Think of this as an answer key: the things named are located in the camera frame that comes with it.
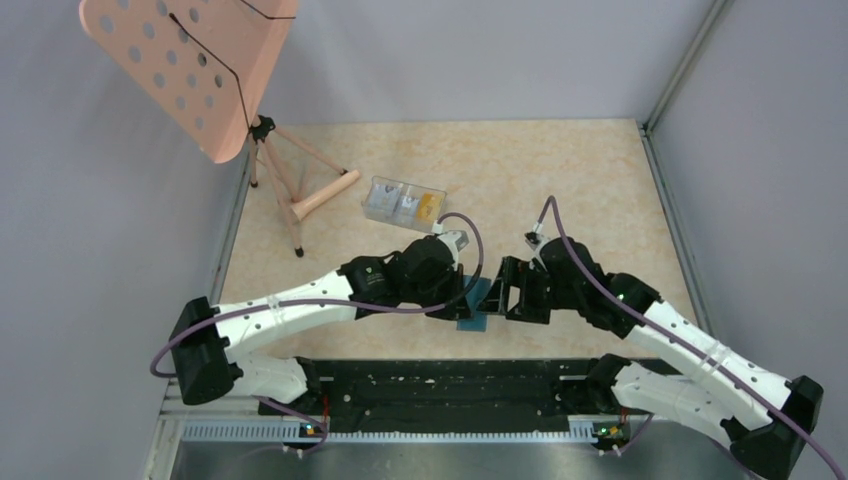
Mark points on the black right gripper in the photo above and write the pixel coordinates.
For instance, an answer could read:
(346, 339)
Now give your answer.
(519, 273)

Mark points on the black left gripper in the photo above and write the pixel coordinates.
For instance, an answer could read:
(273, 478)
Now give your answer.
(456, 310)

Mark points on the blue leather card holder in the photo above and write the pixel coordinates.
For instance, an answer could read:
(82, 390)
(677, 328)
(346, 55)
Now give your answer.
(478, 322)

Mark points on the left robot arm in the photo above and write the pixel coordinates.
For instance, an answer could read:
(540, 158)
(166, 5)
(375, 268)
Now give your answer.
(215, 348)

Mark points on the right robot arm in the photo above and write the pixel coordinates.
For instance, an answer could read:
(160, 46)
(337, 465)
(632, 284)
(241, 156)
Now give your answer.
(758, 415)

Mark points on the yellow card in box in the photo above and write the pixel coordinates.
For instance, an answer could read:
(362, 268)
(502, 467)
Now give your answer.
(429, 207)

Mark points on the white card in box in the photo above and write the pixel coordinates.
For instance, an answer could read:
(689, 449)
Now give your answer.
(405, 212)
(383, 199)

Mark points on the clear plastic card box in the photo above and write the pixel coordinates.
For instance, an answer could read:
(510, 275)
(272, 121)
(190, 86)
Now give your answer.
(405, 189)

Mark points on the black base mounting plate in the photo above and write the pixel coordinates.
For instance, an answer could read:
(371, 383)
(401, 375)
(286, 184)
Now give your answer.
(453, 396)

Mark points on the pink perforated music stand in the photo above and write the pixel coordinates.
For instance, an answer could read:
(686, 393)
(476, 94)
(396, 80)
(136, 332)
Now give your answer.
(207, 64)

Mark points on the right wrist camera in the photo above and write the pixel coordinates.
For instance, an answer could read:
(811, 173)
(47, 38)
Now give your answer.
(534, 239)

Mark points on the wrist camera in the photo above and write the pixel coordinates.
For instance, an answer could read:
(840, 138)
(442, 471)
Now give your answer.
(534, 239)
(455, 240)

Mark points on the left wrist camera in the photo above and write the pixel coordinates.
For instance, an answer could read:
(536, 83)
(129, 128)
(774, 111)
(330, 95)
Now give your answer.
(455, 240)

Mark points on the aluminium rail frame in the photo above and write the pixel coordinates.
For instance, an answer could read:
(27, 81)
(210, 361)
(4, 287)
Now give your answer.
(247, 420)

